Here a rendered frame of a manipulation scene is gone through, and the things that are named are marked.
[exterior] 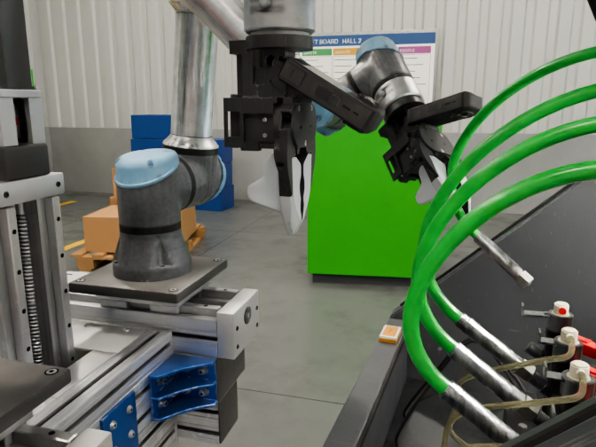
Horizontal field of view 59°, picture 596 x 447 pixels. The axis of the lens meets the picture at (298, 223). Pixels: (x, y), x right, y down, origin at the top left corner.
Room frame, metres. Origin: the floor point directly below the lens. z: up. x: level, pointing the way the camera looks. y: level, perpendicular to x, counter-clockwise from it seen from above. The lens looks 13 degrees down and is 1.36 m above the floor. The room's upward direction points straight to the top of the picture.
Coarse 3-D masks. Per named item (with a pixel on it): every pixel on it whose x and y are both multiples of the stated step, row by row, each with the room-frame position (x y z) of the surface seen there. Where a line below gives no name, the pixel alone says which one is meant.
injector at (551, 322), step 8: (552, 320) 0.59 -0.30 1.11; (560, 320) 0.58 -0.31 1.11; (568, 320) 0.58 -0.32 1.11; (552, 328) 0.59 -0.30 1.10; (560, 328) 0.58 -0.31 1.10; (552, 336) 0.59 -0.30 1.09; (528, 344) 0.61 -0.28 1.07; (528, 352) 0.60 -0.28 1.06; (536, 352) 0.60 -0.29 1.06; (544, 352) 0.60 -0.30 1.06; (552, 352) 0.59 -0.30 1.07; (544, 408) 0.59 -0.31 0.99
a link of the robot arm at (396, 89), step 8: (392, 80) 0.90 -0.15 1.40; (400, 80) 0.90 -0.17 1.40; (408, 80) 0.90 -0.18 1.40; (384, 88) 0.91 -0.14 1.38; (392, 88) 0.89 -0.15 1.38; (400, 88) 0.89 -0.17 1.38; (408, 88) 0.89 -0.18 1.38; (416, 88) 0.90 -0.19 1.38; (376, 96) 0.92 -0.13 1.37; (384, 96) 0.90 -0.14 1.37; (392, 96) 0.89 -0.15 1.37; (400, 96) 0.88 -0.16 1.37; (408, 96) 0.88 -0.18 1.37; (384, 104) 0.89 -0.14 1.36
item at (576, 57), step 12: (588, 48) 0.66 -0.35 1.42; (552, 60) 0.69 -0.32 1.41; (564, 60) 0.68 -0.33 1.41; (576, 60) 0.67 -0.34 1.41; (540, 72) 0.70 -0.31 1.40; (552, 72) 0.69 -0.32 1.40; (516, 84) 0.72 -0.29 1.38; (528, 84) 0.71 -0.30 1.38; (504, 96) 0.73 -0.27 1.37; (492, 108) 0.74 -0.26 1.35; (480, 120) 0.75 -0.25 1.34; (468, 132) 0.76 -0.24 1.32; (456, 144) 0.77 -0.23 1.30; (456, 156) 0.77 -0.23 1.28; (456, 216) 0.77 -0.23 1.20
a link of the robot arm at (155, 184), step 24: (120, 168) 0.96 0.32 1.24; (144, 168) 0.95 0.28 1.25; (168, 168) 0.97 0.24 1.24; (120, 192) 0.96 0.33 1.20; (144, 192) 0.95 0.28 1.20; (168, 192) 0.97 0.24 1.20; (192, 192) 1.04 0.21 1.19; (120, 216) 0.97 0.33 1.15; (144, 216) 0.95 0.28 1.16; (168, 216) 0.97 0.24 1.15
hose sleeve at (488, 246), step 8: (480, 232) 0.74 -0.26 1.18; (480, 240) 0.74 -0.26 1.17; (488, 240) 0.73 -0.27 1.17; (488, 248) 0.73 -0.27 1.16; (496, 248) 0.72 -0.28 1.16; (496, 256) 0.72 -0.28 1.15; (504, 256) 0.72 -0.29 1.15; (504, 264) 0.71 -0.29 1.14; (512, 264) 0.71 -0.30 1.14; (512, 272) 0.70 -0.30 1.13; (520, 272) 0.70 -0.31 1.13
